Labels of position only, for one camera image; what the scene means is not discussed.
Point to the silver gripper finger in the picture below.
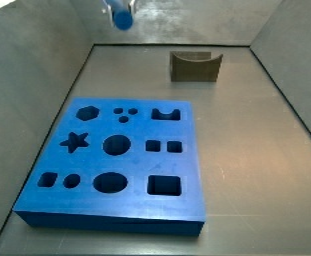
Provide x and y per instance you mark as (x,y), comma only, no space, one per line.
(106,8)
(132,6)

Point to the blue cylinder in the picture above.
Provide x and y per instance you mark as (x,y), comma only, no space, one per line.
(121,14)

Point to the blue shape sorting board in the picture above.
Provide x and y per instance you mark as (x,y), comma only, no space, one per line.
(118,170)

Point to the black curved cradle stand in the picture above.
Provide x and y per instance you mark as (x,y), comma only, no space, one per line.
(195,66)

